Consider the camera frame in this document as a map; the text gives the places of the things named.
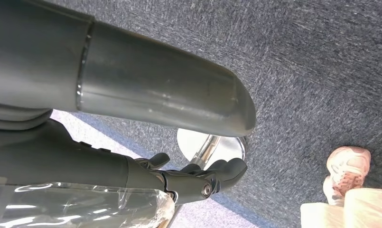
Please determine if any clear plastic film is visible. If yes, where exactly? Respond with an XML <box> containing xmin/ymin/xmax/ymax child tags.
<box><xmin>0</xmin><ymin>181</ymin><xmax>176</xmax><ymax>228</ymax></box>

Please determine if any pale pink sneaker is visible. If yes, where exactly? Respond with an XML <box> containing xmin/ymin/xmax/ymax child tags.
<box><xmin>323</xmin><ymin>146</ymin><xmax>372</xmax><ymax>207</ymax></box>

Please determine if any person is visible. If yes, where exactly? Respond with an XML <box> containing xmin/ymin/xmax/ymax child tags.
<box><xmin>300</xmin><ymin>146</ymin><xmax>382</xmax><ymax>228</ymax></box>

